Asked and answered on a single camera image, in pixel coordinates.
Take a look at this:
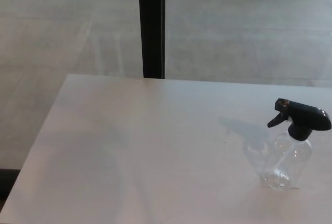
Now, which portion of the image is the black vertical window post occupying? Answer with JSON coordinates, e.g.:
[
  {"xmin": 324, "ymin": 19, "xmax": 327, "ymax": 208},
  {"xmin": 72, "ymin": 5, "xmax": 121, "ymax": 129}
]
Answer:
[{"xmin": 137, "ymin": 0, "xmax": 167, "ymax": 79}]

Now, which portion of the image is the black trigger sprayer lid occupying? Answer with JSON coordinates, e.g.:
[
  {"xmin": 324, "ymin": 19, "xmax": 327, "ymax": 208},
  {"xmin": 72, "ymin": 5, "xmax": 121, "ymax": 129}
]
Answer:
[{"xmin": 267, "ymin": 98, "xmax": 332, "ymax": 142}]

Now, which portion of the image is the clear plastic spray bottle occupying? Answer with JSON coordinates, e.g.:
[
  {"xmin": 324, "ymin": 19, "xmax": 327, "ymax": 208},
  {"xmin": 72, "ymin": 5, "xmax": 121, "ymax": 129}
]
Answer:
[{"xmin": 260, "ymin": 131, "xmax": 313, "ymax": 189}]

